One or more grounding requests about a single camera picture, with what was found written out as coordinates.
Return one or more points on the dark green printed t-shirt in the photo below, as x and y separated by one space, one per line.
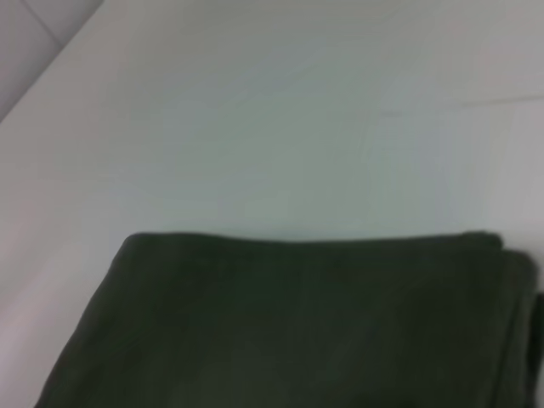
297 323

